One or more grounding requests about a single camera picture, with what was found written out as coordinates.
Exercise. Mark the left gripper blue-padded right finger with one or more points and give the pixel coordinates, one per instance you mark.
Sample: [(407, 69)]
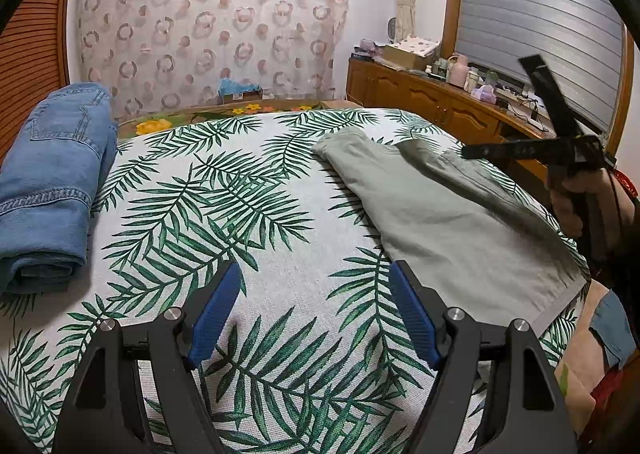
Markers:
[(524, 410)]

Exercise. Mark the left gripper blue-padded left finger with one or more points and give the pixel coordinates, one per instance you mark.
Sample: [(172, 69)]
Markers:
[(103, 411)]

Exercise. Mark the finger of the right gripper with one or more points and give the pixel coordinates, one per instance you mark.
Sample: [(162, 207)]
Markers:
[(510, 150)]

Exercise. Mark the grey-green pants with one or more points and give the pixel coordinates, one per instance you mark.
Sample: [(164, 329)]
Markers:
[(461, 233)]

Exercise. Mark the person's right hand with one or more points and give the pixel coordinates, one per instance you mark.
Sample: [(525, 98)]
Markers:
[(593, 205)]

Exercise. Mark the purple container on sideboard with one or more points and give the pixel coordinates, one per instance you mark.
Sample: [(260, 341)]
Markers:
[(485, 93)]

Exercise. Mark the pink thermos jug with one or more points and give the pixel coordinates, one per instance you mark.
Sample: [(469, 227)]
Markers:
[(458, 69)]

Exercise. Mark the grey window blind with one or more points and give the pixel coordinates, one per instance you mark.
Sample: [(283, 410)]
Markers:
[(580, 40)]

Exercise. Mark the cardboard box on sideboard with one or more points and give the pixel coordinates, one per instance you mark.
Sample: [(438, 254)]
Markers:
[(412, 53)]

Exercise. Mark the wooden sideboard cabinet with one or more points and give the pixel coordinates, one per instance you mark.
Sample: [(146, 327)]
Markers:
[(370, 84)]

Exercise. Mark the palm leaf bed sheet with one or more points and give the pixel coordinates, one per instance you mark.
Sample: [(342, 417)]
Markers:
[(314, 357)]

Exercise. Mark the folded blue jeans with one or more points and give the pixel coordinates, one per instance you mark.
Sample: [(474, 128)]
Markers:
[(49, 179)]

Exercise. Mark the floral blanket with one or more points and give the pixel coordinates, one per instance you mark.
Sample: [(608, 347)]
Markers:
[(158, 122)]

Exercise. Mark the blue item behind bed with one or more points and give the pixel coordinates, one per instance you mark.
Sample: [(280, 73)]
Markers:
[(230, 91)]

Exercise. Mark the brown louvered wardrobe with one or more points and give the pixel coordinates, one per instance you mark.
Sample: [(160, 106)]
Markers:
[(33, 62)]

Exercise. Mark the circle patterned sheer curtain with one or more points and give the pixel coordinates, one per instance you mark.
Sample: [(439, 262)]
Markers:
[(157, 56)]

